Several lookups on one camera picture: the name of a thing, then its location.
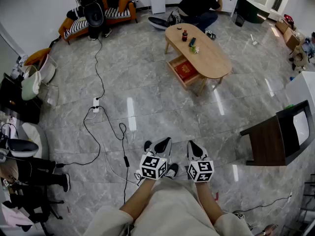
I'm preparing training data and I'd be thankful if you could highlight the dark brown side table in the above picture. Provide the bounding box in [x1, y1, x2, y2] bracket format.
[240, 99, 315, 167]

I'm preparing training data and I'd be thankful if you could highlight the pink cloth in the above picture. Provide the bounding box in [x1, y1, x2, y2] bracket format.
[0, 203, 34, 227]

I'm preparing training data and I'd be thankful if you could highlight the white block counter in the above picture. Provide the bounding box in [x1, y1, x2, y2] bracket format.
[285, 70, 315, 145]

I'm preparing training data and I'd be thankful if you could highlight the orange cushion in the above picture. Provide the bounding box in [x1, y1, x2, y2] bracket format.
[24, 47, 52, 66]

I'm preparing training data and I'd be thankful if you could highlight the orange sofa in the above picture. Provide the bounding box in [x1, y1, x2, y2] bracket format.
[58, 0, 138, 44]

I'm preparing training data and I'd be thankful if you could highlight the black low cabinet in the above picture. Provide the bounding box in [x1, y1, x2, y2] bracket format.
[0, 73, 43, 125]

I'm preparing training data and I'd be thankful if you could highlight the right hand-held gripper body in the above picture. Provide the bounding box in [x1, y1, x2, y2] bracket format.
[187, 157, 215, 183]

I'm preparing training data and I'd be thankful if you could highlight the long black floor cable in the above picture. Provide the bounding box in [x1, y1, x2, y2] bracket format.
[94, 37, 106, 100]

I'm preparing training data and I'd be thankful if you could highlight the white round cushion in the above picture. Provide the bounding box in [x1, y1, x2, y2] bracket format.
[39, 55, 57, 84]

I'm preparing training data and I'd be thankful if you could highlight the black round shell backpack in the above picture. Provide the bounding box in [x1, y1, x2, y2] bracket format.
[83, 1, 104, 29]

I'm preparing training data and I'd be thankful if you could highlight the cardboard box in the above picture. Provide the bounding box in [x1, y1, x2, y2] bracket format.
[283, 28, 301, 51]
[275, 18, 290, 34]

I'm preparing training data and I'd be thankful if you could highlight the black cable with adapter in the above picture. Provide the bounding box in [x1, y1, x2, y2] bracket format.
[98, 106, 130, 204]

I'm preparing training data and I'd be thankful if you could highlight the red book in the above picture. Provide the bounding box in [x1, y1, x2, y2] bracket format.
[174, 60, 199, 81]

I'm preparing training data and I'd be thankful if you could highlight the black trash bin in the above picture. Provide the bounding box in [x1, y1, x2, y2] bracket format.
[235, 13, 246, 27]

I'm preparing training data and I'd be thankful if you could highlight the person's right black shoe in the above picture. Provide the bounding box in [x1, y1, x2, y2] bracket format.
[164, 163, 180, 180]

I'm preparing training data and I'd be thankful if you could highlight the black white shell backpack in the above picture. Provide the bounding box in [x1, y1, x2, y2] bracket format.
[148, 10, 184, 31]

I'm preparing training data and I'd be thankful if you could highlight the dark green counter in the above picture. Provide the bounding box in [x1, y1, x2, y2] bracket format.
[237, 0, 271, 24]

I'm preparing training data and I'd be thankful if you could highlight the orange pillow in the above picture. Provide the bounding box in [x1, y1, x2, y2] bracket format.
[118, 0, 130, 13]

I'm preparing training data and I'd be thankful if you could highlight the black office chair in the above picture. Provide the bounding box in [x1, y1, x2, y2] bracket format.
[9, 184, 65, 231]

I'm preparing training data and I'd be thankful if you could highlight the person's right forearm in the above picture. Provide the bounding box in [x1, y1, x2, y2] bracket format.
[195, 180, 225, 226]

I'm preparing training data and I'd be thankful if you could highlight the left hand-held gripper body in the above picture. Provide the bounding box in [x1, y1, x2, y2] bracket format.
[136, 152, 172, 181]

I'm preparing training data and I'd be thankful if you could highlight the wooden drawer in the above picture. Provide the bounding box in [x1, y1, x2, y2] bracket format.
[166, 55, 201, 91]

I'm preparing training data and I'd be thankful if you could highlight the pale green bag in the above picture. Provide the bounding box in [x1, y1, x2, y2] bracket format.
[21, 70, 42, 101]

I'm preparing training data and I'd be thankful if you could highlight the striped seat cushion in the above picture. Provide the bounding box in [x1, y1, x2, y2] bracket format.
[104, 6, 131, 19]
[63, 16, 89, 38]

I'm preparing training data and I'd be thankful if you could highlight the wooden coffee table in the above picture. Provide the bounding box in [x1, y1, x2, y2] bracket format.
[164, 23, 233, 97]

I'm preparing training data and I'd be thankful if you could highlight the person's left forearm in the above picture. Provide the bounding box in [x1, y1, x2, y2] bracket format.
[119, 177, 158, 225]

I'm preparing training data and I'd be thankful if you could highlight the person's beige shirt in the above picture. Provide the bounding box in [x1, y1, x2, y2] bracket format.
[83, 178, 254, 236]

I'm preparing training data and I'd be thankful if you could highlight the white beanbag chair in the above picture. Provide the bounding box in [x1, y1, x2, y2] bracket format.
[21, 122, 50, 160]

